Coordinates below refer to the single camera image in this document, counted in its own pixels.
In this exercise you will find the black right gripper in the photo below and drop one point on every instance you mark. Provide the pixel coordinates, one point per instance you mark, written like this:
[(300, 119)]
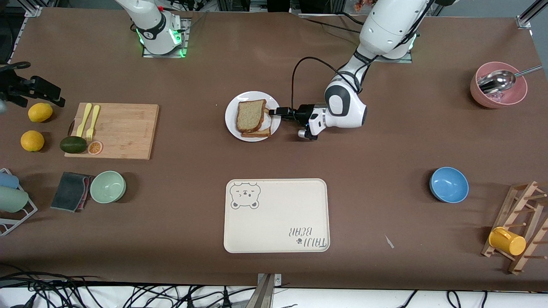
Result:
[(18, 88)]

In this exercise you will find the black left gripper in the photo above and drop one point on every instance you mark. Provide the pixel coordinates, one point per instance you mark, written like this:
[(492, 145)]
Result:
[(302, 114)]

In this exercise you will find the brown bread slice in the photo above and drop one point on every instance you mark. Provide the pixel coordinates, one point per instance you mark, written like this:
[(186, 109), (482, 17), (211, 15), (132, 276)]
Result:
[(261, 134), (250, 115)]

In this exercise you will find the white round plate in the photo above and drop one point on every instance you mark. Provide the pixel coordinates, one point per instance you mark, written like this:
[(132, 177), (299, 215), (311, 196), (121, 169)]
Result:
[(233, 128)]

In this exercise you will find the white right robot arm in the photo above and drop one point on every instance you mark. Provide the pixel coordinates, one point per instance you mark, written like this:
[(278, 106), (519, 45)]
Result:
[(150, 21)]

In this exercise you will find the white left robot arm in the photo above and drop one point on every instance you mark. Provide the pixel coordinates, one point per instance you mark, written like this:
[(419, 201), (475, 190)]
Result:
[(385, 25)]

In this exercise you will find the toy fried egg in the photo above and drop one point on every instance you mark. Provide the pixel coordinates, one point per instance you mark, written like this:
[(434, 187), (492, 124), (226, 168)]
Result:
[(267, 122)]

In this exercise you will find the oval yellow lemon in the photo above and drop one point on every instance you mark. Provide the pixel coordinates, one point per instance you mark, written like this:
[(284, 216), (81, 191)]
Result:
[(40, 112)]

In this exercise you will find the round yellow citrus fruit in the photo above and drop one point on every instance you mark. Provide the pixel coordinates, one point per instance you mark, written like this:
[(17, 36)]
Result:
[(32, 141)]

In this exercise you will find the yellow plastic knife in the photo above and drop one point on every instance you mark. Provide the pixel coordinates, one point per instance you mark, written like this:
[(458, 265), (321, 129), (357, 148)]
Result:
[(84, 119)]

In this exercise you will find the yellow plastic fork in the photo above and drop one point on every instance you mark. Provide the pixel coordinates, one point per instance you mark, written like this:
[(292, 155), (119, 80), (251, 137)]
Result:
[(94, 117)]

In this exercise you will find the dark green avocado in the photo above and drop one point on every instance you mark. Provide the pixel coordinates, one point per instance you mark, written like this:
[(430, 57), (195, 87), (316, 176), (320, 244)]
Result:
[(73, 145)]

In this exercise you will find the toy orange half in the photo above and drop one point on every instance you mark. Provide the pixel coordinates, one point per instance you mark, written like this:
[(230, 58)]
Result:
[(95, 148)]

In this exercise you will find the light blue cup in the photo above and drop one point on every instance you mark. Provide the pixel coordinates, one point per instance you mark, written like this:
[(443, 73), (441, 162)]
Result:
[(7, 180)]

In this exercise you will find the wooden cutting board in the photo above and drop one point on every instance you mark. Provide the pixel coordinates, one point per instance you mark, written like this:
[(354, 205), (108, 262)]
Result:
[(124, 132)]

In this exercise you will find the cream bear print tray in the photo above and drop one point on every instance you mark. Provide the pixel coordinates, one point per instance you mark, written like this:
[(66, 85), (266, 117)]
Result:
[(274, 226)]

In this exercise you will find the grey and pink folded cloth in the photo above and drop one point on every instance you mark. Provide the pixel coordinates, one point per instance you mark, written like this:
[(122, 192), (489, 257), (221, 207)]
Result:
[(68, 191)]

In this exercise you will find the pale green cup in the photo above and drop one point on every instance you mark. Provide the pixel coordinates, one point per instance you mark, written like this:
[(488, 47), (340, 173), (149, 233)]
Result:
[(12, 199)]

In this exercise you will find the pale green bowl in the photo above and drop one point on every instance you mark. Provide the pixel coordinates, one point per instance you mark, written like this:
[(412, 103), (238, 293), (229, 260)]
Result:
[(108, 187)]

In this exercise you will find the small paper scrap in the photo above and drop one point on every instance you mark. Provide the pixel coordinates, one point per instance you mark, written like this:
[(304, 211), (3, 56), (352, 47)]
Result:
[(389, 241)]

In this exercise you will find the blue bowl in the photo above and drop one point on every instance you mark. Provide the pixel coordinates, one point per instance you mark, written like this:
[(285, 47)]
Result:
[(449, 185)]

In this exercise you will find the metal scoop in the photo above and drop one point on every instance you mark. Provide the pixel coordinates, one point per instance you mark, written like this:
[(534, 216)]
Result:
[(498, 81)]

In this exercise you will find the pink bowl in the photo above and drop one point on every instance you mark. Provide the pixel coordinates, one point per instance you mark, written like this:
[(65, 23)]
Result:
[(513, 97)]

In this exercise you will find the wooden cup rack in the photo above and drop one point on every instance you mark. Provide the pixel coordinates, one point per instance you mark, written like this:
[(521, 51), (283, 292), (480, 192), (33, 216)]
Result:
[(520, 201)]

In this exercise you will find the yellow cup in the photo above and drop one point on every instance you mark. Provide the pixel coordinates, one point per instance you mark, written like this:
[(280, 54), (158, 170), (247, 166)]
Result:
[(507, 241)]

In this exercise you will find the aluminium frame profile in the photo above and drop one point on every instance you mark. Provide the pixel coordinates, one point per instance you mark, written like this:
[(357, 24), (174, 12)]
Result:
[(523, 21), (33, 11)]

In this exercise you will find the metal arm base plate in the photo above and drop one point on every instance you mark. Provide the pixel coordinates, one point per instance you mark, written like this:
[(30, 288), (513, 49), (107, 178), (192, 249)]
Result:
[(402, 60), (165, 55)]

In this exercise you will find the metal camera stand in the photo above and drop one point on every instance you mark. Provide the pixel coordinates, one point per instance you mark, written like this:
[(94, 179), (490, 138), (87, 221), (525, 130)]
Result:
[(263, 295)]

